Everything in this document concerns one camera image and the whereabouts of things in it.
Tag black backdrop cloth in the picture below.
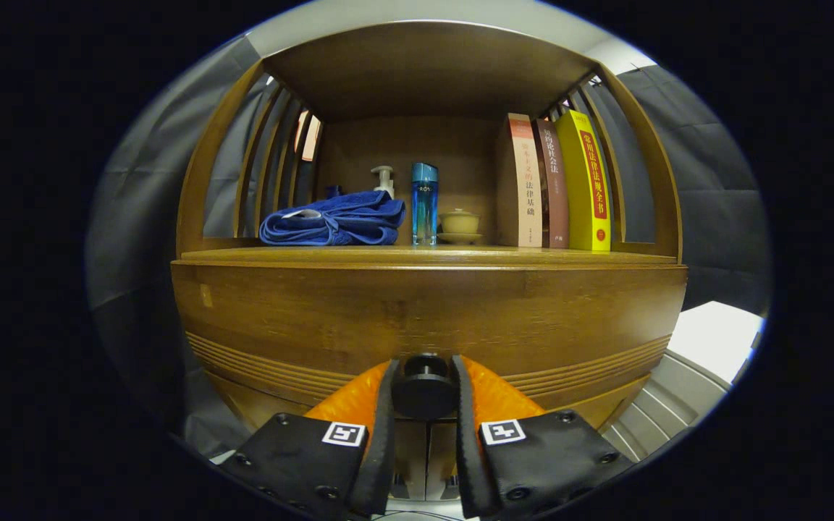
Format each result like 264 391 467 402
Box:
88 36 772 453

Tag blue glass bottle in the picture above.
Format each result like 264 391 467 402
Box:
411 162 439 247

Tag beige book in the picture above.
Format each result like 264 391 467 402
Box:
497 113 544 249

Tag wooden cabinet door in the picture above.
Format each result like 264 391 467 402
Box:
428 418 460 500
395 418 429 500

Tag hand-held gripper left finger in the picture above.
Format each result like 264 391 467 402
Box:
216 358 402 518

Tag yellow book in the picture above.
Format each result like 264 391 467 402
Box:
555 109 613 253

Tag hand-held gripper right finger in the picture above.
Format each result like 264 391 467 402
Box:
450 355 635 520

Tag wooden countertop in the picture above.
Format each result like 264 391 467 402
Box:
180 245 678 267

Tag blue folded towel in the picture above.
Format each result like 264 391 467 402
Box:
259 190 407 247

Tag wooden cabinet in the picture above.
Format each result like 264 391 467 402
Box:
171 20 689 501

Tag yellow lidded teacup with saucer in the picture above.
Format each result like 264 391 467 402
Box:
437 208 484 245

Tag wooden drawer with black knob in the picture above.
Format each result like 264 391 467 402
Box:
171 260 689 435

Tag white platform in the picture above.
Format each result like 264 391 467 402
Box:
602 300 765 464

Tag brown book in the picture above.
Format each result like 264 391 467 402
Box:
533 119 570 250

